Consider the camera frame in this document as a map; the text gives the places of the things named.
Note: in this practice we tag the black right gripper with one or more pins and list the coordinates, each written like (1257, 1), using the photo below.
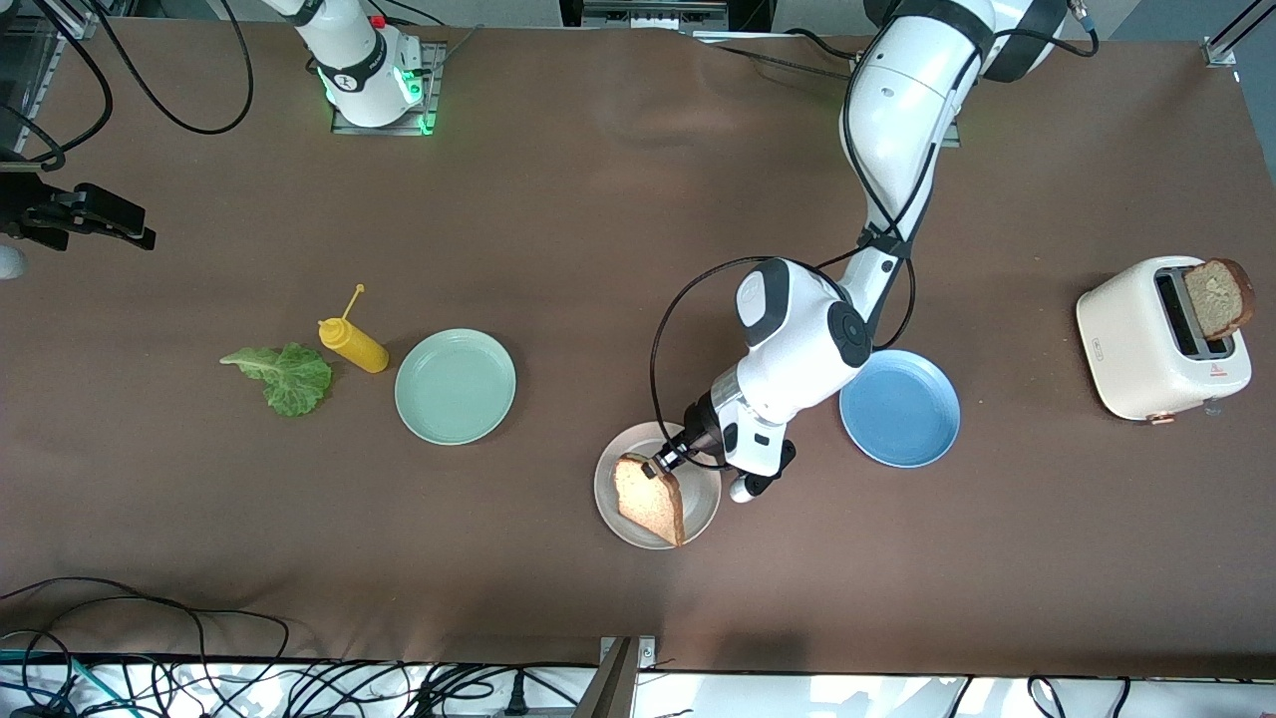
(30, 212)

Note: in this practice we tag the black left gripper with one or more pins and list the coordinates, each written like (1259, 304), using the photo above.
(697, 428)

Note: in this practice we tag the brown bread slice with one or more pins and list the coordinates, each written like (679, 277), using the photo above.
(648, 504)
(1218, 299)

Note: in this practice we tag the green lettuce leaf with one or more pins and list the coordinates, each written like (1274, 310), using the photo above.
(294, 379)

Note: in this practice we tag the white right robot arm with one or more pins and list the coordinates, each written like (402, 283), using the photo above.
(354, 80)

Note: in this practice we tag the beige plate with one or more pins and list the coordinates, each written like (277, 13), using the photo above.
(703, 499)

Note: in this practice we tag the blue plate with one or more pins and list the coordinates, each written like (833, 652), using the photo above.
(899, 419)

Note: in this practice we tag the mint green plate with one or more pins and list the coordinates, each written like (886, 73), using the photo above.
(456, 387)

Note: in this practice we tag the black power plug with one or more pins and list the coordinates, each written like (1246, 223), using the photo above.
(515, 696)

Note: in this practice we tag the yellow squeeze bottle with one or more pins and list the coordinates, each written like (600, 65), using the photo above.
(354, 346)

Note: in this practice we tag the black metal rack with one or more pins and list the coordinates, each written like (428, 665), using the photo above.
(648, 12)

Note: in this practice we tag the white toaster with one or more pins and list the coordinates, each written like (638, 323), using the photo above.
(1126, 349)

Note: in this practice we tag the aluminium frame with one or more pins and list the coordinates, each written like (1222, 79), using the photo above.
(30, 60)

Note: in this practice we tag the aluminium profile post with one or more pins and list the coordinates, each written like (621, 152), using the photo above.
(613, 688)

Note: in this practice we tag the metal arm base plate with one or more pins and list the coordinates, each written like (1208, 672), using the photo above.
(429, 90)

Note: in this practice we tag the metal corner bracket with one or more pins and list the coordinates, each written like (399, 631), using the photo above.
(1218, 55)

